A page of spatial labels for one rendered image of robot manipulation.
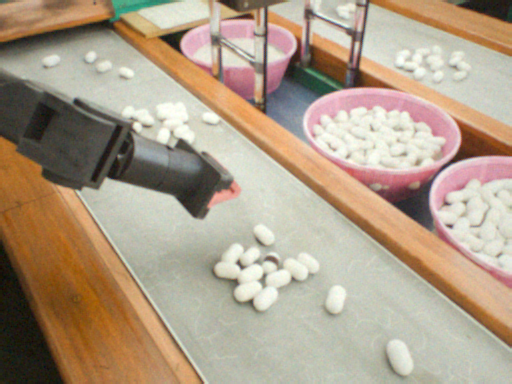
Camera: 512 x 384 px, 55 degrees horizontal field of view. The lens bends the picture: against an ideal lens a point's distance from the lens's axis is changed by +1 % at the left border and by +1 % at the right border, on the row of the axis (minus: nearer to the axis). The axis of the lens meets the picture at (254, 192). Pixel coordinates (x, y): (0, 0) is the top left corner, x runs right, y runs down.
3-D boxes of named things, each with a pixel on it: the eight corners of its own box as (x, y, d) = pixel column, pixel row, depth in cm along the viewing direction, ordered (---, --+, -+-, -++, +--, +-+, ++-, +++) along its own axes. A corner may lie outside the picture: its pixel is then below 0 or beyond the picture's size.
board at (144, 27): (146, 39, 114) (145, 34, 113) (120, 19, 123) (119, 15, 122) (260, 10, 129) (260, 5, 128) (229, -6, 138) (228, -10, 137)
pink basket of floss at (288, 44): (284, 112, 106) (286, 72, 100) (169, 99, 110) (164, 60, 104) (301, 60, 126) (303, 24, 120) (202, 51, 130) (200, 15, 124)
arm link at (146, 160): (110, 186, 50) (133, 137, 50) (83, 160, 55) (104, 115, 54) (161, 199, 56) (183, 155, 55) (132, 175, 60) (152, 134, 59)
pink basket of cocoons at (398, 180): (417, 238, 77) (431, 192, 71) (273, 180, 88) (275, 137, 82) (464, 155, 94) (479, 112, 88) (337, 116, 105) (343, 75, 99)
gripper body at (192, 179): (190, 140, 64) (146, 122, 59) (232, 178, 58) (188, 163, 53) (166, 180, 66) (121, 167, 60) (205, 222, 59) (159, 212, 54)
